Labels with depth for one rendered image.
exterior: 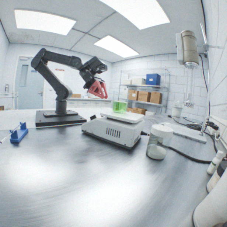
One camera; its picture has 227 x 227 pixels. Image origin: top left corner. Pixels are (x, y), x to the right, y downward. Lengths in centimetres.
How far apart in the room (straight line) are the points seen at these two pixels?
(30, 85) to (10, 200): 305
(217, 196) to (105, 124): 29
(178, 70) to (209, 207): 278
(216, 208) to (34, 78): 326
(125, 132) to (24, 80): 309
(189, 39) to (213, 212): 68
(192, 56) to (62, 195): 70
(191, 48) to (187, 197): 63
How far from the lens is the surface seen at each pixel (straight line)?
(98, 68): 45
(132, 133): 26
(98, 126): 31
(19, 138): 34
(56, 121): 45
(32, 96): 314
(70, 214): 15
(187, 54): 63
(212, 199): 16
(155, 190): 19
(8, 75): 334
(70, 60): 54
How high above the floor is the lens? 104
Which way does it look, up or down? 10 degrees down
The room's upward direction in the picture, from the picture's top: 6 degrees clockwise
